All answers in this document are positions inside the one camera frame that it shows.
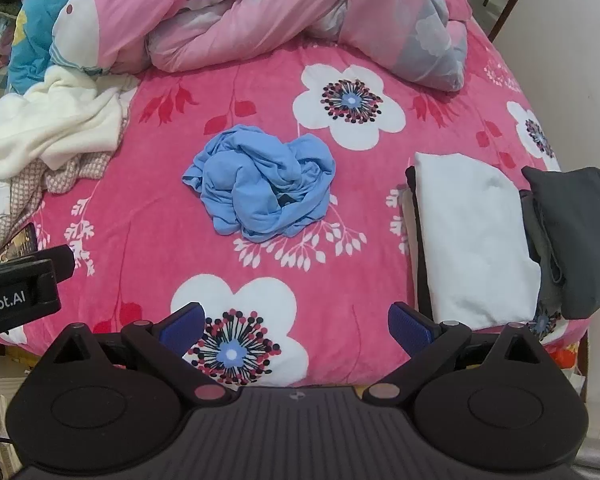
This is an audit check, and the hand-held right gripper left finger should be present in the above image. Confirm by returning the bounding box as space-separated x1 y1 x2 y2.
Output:
54 302 234 407

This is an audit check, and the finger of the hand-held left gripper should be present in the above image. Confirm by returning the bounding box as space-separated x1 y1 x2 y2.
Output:
32 244 76 284

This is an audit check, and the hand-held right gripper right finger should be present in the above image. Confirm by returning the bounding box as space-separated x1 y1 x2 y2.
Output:
364 302 548 407

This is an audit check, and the blue t-shirt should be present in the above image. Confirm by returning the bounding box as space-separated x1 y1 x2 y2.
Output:
181 125 337 243

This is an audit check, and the smartphone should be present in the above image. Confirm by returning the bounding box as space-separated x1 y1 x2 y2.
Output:
0 223 39 267

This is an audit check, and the beige checked cloth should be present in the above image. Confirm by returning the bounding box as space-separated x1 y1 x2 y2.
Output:
0 152 113 261

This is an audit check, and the black folded garment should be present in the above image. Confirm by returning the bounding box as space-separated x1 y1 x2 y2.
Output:
405 165 433 321

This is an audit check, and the pink floral blanket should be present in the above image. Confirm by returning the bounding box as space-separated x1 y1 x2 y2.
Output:
0 5 593 391

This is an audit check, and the white folded garment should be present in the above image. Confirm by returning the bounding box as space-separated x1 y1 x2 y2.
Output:
412 151 543 331

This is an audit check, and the cream fleece garment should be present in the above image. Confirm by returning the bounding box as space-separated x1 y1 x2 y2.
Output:
0 64 141 181

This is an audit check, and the orange toy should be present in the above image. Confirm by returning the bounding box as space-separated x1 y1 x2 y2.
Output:
550 347 581 371

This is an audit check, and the dark grey folded garment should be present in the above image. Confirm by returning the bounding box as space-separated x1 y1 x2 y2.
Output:
520 165 600 321

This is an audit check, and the blue cartoon quilt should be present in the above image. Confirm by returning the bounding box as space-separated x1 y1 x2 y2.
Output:
7 0 86 96

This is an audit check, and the pink grey quilt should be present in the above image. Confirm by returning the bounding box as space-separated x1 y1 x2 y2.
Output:
50 0 473 93

